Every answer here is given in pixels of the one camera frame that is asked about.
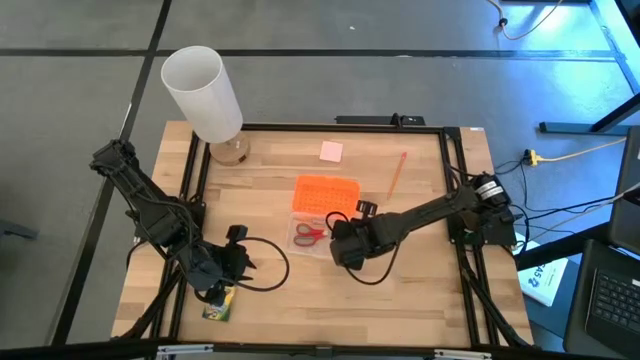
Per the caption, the metal desk frame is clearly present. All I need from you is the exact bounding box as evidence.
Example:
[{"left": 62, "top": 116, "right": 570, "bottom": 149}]
[{"left": 589, "top": 0, "right": 640, "bottom": 96}]

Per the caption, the black aluminium table frame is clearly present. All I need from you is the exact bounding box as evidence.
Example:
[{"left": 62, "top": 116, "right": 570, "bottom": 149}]
[{"left": 118, "top": 122, "right": 535, "bottom": 351}]

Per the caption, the crayon box green yellow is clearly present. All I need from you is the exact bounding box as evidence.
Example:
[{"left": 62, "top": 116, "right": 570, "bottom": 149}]
[{"left": 201, "top": 285, "right": 238, "bottom": 323}]

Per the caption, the black monitor back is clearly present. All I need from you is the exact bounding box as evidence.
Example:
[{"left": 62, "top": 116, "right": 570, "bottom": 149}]
[{"left": 607, "top": 124, "right": 640, "bottom": 256}]

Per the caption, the black crossbar with silver brackets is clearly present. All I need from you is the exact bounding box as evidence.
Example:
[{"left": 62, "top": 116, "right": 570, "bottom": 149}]
[{"left": 0, "top": 337, "right": 640, "bottom": 360}]

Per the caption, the black table-level camera mount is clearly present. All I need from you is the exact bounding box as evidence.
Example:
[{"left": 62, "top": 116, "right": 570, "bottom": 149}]
[{"left": 334, "top": 113, "right": 427, "bottom": 127}]

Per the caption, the black laptop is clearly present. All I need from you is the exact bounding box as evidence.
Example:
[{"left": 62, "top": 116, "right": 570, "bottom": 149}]
[{"left": 563, "top": 238, "right": 640, "bottom": 359}]

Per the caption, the black diagonal desk beam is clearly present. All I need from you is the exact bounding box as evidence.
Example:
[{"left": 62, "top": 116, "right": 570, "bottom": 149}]
[{"left": 514, "top": 222, "right": 612, "bottom": 272}]

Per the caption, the right arm long black cable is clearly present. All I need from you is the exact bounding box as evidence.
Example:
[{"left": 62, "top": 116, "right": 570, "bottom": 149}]
[{"left": 344, "top": 242, "right": 401, "bottom": 287}]

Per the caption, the white floor cable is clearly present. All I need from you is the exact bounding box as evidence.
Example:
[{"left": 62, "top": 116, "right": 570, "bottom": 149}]
[{"left": 487, "top": 0, "right": 565, "bottom": 42}]

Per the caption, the black desk foot bar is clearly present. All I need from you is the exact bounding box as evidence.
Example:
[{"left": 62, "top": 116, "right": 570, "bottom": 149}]
[{"left": 538, "top": 92, "right": 640, "bottom": 137}]

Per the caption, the right wrist short cable loop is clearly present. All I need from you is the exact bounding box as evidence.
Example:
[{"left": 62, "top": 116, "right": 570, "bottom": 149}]
[{"left": 325, "top": 210, "right": 352, "bottom": 232}]

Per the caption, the pink sticky note pad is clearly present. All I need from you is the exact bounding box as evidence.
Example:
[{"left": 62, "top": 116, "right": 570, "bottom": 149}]
[{"left": 319, "top": 140, "right": 345, "bottom": 164}]

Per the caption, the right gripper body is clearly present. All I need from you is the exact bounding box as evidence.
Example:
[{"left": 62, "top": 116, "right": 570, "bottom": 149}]
[{"left": 329, "top": 213, "right": 385, "bottom": 255}]

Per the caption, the left wrist black bracket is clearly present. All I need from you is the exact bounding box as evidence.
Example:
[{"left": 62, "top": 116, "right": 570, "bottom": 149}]
[{"left": 225, "top": 224, "right": 250, "bottom": 246}]

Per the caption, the clear plastic pencil box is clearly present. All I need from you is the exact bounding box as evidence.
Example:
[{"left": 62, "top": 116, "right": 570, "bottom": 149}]
[{"left": 285, "top": 210, "right": 346, "bottom": 260}]

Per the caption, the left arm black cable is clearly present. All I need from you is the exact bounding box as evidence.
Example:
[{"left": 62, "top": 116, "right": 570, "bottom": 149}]
[{"left": 230, "top": 236, "right": 291, "bottom": 293}]

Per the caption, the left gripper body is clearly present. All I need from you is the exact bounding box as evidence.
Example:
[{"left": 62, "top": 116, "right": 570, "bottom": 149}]
[{"left": 185, "top": 240, "right": 251, "bottom": 292}]

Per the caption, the yellow plug and cable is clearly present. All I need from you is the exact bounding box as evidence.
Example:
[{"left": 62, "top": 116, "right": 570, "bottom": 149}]
[{"left": 523, "top": 137, "right": 627, "bottom": 168}]

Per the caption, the white shade table lamp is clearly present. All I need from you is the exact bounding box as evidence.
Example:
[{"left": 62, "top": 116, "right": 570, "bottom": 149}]
[{"left": 159, "top": 44, "right": 252, "bottom": 167}]

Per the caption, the orange perforated box lid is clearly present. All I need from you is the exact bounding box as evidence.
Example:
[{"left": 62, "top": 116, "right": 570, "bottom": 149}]
[{"left": 291, "top": 173, "right": 362, "bottom": 218}]

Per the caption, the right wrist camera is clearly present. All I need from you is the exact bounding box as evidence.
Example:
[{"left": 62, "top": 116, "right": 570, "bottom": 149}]
[{"left": 331, "top": 245, "right": 368, "bottom": 272}]

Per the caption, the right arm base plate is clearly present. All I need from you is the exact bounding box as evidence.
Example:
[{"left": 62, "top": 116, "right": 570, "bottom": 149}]
[{"left": 446, "top": 202, "right": 518, "bottom": 247}]

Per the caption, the white printed book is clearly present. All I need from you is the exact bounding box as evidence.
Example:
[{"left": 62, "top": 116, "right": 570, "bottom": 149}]
[{"left": 516, "top": 234, "right": 570, "bottom": 308}]

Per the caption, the black floor cable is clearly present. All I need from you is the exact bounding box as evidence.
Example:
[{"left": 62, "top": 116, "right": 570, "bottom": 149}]
[{"left": 499, "top": 194, "right": 619, "bottom": 221}]

